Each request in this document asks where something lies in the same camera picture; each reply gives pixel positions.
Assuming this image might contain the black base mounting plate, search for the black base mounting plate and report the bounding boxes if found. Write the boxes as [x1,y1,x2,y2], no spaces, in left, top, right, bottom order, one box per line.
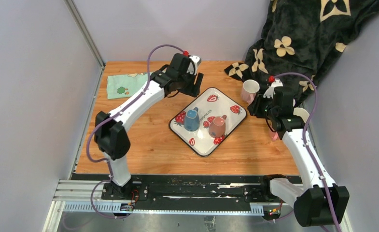
[100,174,285,214]

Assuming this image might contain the strawberry print white tray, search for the strawberry print white tray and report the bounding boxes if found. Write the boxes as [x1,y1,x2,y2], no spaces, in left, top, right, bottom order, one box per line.
[169,87,247,157]

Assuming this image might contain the mint green printed cloth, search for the mint green printed cloth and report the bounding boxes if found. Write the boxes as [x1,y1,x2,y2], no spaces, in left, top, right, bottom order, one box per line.
[106,72,148,100]

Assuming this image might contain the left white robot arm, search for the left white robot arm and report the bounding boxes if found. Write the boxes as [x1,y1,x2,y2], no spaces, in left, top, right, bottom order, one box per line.
[94,52,203,200]

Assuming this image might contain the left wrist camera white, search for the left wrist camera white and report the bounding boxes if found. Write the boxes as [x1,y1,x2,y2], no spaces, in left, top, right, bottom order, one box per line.
[187,55,201,75]

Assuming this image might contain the dusty pink faceted mug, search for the dusty pink faceted mug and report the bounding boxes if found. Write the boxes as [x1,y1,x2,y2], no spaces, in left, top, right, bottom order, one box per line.
[209,115,227,138]

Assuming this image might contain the light pink faceted mug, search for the light pink faceted mug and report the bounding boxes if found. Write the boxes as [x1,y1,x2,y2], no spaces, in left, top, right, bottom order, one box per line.
[240,79,260,104]

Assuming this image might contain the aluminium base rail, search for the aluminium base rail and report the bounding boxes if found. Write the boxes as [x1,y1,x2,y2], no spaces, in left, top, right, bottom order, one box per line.
[43,174,335,232]

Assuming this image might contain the aluminium frame post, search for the aluminium frame post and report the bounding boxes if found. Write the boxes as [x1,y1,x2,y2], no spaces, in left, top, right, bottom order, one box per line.
[64,0,105,70]

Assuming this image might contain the black floral plush blanket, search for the black floral plush blanket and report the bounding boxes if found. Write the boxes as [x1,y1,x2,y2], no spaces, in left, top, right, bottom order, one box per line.
[225,0,379,104]

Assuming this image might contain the blue dotted mug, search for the blue dotted mug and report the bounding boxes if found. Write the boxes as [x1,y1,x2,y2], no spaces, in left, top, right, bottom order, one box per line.
[184,107,200,131]

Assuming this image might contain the pink tall mug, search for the pink tall mug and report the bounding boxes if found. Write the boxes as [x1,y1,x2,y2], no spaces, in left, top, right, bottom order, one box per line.
[269,131,279,141]

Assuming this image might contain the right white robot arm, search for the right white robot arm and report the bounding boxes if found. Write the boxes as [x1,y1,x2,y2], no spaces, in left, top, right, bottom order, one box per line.
[248,87,350,227]

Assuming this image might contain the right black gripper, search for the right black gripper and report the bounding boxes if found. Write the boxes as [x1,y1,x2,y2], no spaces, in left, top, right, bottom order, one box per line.
[247,91,278,120]

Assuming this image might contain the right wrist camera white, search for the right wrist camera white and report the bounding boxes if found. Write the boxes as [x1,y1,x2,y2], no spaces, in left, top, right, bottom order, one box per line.
[263,78,283,99]

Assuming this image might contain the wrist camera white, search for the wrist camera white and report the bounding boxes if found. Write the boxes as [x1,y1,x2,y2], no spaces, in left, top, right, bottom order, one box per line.
[263,78,283,99]
[187,55,201,75]

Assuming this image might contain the black glossy mug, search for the black glossy mug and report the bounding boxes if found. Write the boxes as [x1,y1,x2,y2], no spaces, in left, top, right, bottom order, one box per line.
[293,107,310,123]

